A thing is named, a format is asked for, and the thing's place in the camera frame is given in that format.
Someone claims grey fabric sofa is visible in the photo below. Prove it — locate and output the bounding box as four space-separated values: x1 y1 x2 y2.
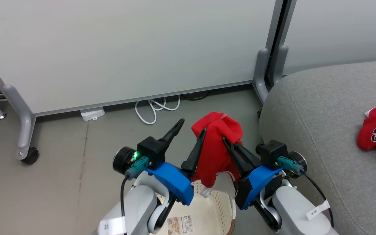
258 59 376 235

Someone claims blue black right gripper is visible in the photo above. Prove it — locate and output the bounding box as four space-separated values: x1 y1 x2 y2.
223 137 282 210

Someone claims grey curved partition foot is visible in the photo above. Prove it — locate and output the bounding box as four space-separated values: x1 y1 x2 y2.
252 48 270 104
272 45 289 87

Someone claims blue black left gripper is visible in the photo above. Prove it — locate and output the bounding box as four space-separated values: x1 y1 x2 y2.
145 118 207 206

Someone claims grey partition leg with caster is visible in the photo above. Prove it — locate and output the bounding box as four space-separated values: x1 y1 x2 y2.
3 85 39 165

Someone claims large white partition panel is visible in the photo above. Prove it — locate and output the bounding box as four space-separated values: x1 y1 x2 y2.
0 0 285 117

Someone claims plain red garment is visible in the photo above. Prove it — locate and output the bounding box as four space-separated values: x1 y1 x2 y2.
191 111 244 188

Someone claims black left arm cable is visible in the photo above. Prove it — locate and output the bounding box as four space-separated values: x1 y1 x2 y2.
120 156 150 218

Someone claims white looped power cable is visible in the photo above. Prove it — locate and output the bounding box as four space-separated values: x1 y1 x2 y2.
134 95 181 125

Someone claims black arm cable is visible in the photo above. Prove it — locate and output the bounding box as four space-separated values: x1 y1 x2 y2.
120 156 150 218
277 156 334 228

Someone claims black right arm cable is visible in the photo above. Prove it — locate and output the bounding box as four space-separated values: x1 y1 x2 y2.
277 156 334 228

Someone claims beige perforated laundry basket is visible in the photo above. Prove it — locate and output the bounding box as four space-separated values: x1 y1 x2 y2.
149 178 237 235

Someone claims printed label sticker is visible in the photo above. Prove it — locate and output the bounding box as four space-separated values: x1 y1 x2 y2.
166 214 195 235

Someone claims black cable under partition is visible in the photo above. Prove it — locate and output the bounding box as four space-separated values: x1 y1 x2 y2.
181 91 211 101

